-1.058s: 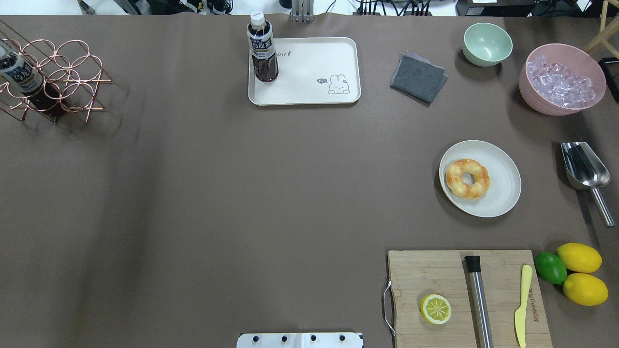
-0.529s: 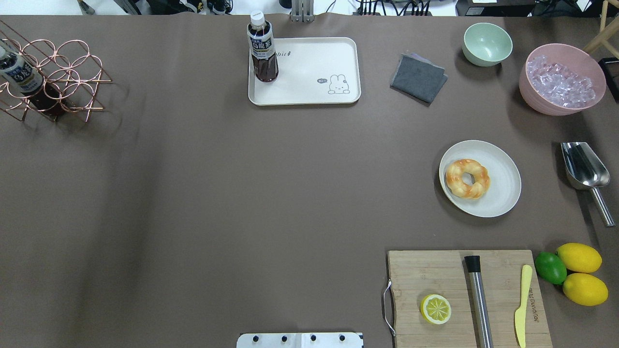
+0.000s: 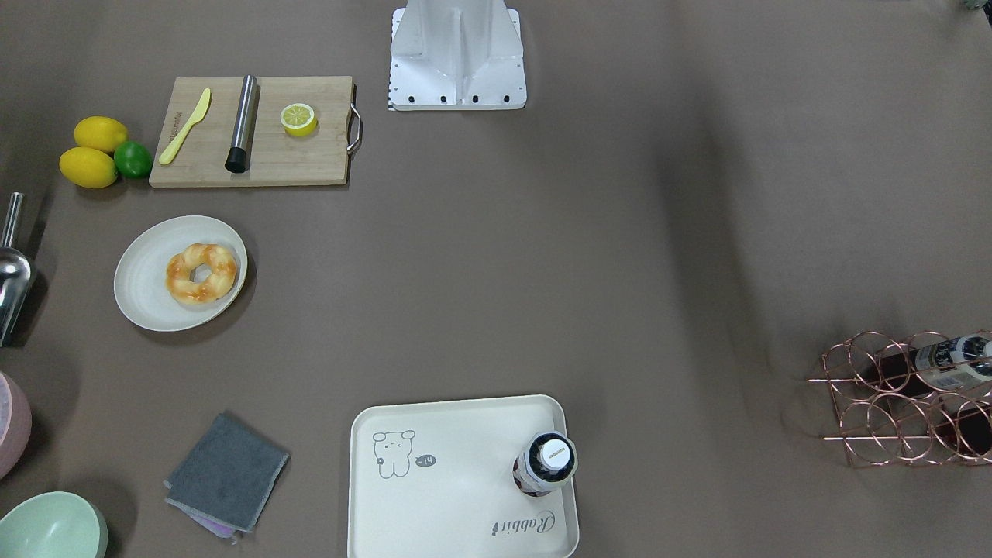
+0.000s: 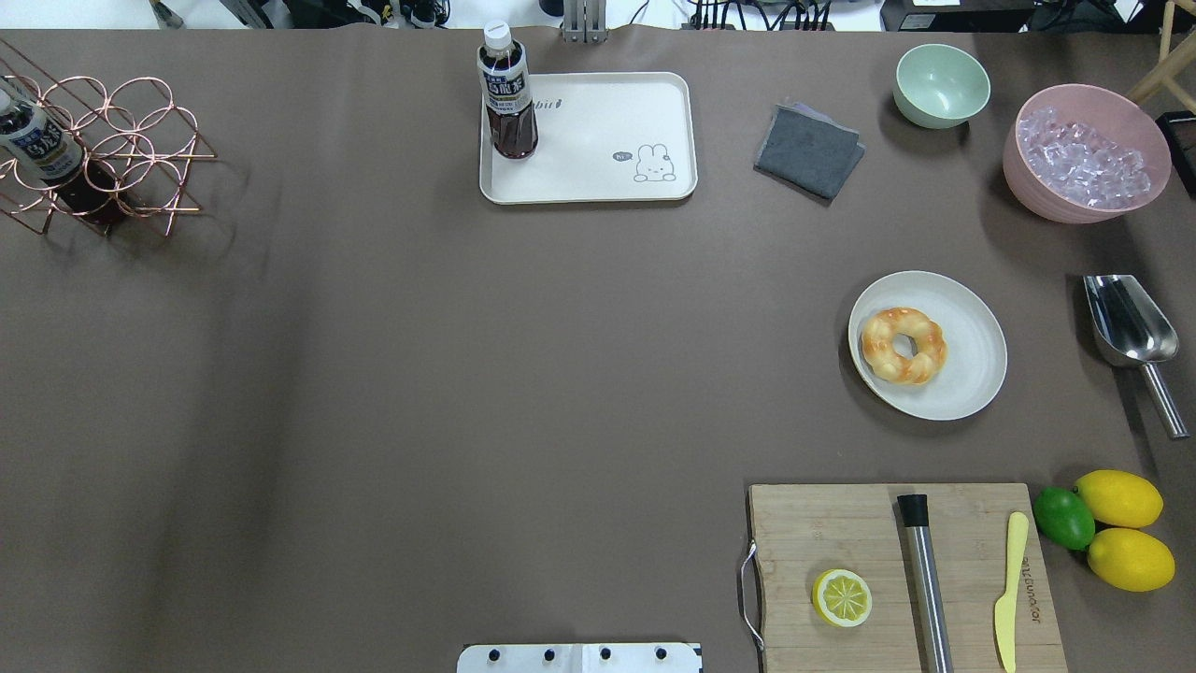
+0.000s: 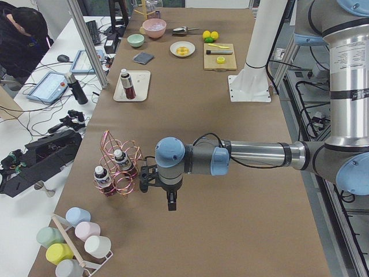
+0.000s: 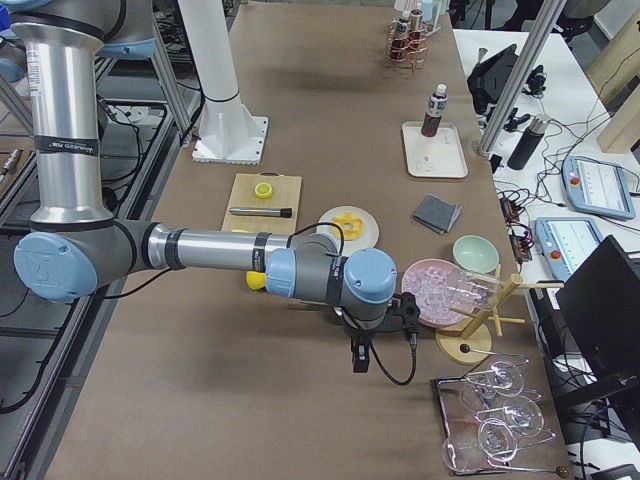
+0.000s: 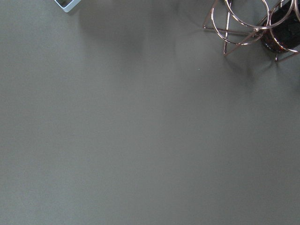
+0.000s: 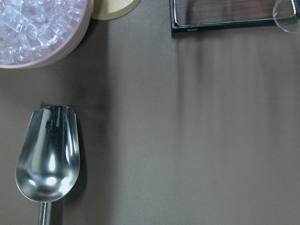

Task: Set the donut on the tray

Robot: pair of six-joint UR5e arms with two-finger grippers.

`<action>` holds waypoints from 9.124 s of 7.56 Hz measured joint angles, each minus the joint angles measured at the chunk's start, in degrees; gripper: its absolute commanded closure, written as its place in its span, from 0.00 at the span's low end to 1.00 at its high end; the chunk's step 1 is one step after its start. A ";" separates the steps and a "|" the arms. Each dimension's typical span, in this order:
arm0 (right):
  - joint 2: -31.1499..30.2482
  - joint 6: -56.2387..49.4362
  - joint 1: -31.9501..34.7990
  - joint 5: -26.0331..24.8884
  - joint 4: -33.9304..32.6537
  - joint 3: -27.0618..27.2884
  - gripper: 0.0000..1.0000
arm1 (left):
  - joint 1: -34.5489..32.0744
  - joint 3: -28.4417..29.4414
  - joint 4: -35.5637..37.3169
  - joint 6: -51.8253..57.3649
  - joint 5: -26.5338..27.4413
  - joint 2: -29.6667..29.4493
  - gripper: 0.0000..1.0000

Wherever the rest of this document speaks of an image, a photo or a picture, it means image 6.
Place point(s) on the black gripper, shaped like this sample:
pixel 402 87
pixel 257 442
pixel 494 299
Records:
pixel 361 337

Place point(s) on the white round plate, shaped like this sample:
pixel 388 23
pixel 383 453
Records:
pixel 371 232

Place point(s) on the yellow glazed donut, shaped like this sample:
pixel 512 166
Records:
pixel 351 225

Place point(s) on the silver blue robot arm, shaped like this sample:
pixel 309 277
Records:
pixel 77 246

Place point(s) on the silver metal tray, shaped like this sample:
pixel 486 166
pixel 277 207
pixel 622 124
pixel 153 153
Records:
pixel 465 403

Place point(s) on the white rectangular tray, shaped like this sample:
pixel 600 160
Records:
pixel 440 156

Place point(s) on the pink bowl of ice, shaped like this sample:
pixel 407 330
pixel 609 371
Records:
pixel 427 280

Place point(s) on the wooden cup rack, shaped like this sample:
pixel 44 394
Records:
pixel 470 341

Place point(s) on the yellow lemon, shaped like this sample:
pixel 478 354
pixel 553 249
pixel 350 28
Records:
pixel 255 280

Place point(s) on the clear glass on rack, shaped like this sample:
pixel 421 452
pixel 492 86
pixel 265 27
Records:
pixel 476 290

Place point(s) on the green bowl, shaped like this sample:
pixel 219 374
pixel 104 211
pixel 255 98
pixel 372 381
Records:
pixel 475 253

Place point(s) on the clear tumbler glass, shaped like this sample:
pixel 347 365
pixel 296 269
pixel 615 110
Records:
pixel 461 453

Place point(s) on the grey folded cloth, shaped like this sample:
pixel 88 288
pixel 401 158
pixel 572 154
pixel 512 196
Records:
pixel 436 214

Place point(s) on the wine glass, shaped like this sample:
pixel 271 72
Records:
pixel 497 440
pixel 522 415
pixel 504 378

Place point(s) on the silver black knife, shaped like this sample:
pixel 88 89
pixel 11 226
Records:
pixel 261 212

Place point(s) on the wooden cutting board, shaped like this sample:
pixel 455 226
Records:
pixel 286 192

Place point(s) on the half lemon slice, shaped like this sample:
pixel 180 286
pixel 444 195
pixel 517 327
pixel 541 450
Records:
pixel 263 190

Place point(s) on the blue teach pendant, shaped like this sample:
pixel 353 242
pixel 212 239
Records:
pixel 597 187
pixel 566 242

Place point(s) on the black monitor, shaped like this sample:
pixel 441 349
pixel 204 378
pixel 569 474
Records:
pixel 600 305

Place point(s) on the brown drink bottle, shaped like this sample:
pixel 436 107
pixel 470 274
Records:
pixel 434 112

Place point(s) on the black thermos bottle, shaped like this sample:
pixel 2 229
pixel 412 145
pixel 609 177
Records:
pixel 528 142

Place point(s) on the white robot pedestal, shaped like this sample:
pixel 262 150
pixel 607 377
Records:
pixel 227 132

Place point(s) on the copper wire bottle rack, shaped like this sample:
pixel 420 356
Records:
pixel 406 41

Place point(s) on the aluminium frame post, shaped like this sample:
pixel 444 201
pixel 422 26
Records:
pixel 536 39

